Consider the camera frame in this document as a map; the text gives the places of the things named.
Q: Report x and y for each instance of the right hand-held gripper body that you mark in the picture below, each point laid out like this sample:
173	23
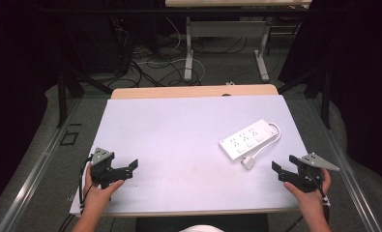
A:
309	179

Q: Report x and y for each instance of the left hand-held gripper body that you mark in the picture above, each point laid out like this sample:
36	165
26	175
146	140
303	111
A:
101	169

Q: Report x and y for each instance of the person's right hand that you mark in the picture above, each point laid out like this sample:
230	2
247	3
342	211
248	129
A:
311	201

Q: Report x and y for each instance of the person's left hand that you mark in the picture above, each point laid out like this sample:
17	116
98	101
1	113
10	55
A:
96	198

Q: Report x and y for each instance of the white power plug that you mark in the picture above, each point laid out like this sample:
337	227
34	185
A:
248	162

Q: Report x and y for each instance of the white power strip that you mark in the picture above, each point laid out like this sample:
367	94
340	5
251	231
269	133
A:
248	139

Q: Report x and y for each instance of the white board sheet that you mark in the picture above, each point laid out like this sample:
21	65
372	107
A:
185	135

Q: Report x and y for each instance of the black metal stand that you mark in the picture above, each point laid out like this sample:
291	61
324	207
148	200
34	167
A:
325	96
62	96

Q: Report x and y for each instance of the wooden table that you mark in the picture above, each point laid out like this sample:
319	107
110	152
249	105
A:
179	92

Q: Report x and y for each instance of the person's white clothing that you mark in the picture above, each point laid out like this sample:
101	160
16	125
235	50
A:
201	228

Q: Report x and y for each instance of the dark curtain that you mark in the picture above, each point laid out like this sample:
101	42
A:
17	80
366	80

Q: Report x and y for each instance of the aluminium floor rail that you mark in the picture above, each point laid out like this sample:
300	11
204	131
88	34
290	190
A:
346	167
40	164

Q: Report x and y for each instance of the black floor hatch frame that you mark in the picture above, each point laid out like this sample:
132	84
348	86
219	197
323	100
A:
69	138

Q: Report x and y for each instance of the white frame desk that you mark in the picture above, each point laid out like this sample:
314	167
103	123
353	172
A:
227	29

